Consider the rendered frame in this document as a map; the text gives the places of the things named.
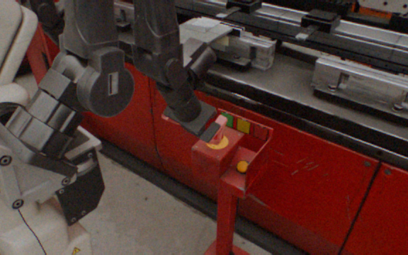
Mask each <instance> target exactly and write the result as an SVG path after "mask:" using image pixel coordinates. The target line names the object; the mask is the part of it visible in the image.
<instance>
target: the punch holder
mask: <svg viewBox="0 0 408 255"><path fill-rule="evenodd" d="M357 1H358V3H359V4H360V5H361V6H365V7H369V8H373V9H380V10H384V11H392V12H396V13H403V14H404V13H407V12H408V0H357Z"/></svg>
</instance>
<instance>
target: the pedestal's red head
mask: <svg viewBox="0 0 408 255"><path fill-rule="evenodd" d="M220 111H221V112H223V113H224V112H226V113H231V112H227V111H225V110H222V109H219V108H218V114H217V117H218V116H219V115H220ZM231 115H232V116H234V128H231V127H227V126H225V127H224V129H223V131H222V134H223V136H225V137H226V138H227V140H229V144H227V146H226V147H225V148H223V149H212V148H210V147H209V146H207V145H206V143H204V142H203V141H202V140H201V139H199V140H198V142H197V143H196V144H195V145H194V146H193V147H192V174H193V175H195V176H197V177H199V178H201V179H203V180H205V181H208V182H210V183H212V184H214V185H216V186H219V187H220V188H221V189H222V190H224V191H227V192H228V193H231V194H233V195H235V196H237V197H239V198H241V199H243V200H244V199H245V198H246V197H247V195H248V194H249V192H250V191H251V189H252V188H253V187H254V186H255V185H256V183H257V182H258V181H259V179H260V178H261V177H262V176H263V174H264V173H265V172H266V168H267V163H268V154H269V149H270V145H271V138H272V136H271V135H272V132H273V129H272V128H269V127H266V126H264V125H261V124H258V123H255V122H253V121H251V120H249V119H246V118H243V117H241V116H239V115H236V114H234V113H231ZM237 118H243V119H246V120H247V122H248V123H251V132H249V136H252V137H254V136H253V134H254V125H257V126H258V125H261V126H263V127H265V129H267V130H268V137H267V141H264V140H262V141H264V142H266V143H265V145H264V146H263V147H262V148H261V149H260V150H259V152H258V153H256V152H253V151H249V150H247V149H245V148H243V146H244V134H246V133H243V132H240V131H238V130H236V129H237ZM246 135H247V134H246ZM255 138H256V139H258V138H257V137H255ZM259 140H261V139H259ZM240 160H247V161H248V162H249V163H248V164H247V166H246V174H241V173H239V172H237V170H236V165H237V162H239V161H240Z"/></svg>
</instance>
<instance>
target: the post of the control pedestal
mask: <svg viewBox="0 0 408 255"><path fill-rule="evenodd" d="M236 209H237V196H235V195H233V194H231V193H228V192H227V191H224V190H222V189H221V188H220V187H219V186H218V203H217V236H216V253H215V255H228V253H229V252H230V250H232V248H233V240H234V226H235V218H236Z"/></svg>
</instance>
